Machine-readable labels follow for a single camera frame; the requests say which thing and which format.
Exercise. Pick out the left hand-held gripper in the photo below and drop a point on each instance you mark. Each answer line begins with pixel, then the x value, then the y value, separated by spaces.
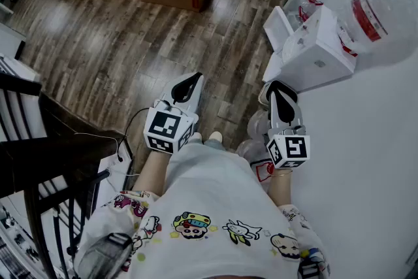
pixel 163 127

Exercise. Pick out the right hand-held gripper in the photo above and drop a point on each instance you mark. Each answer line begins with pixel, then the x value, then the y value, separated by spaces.
pixel 295 148

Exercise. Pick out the white water dispenser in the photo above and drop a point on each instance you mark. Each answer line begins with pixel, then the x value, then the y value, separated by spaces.
pixel 326 45

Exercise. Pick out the person's right forearm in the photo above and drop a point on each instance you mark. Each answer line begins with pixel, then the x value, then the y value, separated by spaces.
pixel 280 189

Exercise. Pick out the person's left forearm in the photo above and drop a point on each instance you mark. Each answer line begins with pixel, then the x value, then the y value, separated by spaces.
pixel 151 173

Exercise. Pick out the large clear water jug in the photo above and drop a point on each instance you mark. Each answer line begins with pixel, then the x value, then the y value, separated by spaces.
pixel 369 19

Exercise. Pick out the person's left shoe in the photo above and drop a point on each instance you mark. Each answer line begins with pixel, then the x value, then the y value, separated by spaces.
pixel 196 135

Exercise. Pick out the person's shoe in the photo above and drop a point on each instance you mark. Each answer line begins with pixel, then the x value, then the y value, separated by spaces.
pixel 215 136
pixel 196 135

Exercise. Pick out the person's right shoe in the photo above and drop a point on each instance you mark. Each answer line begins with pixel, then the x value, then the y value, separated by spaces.
pixel 215 136

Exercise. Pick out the light blue jeans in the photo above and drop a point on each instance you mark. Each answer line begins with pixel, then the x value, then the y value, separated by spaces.
pixel 212 144

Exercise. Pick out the white cartoon print t-shirt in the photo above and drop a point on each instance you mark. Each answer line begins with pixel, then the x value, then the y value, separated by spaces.
pixel 212 192

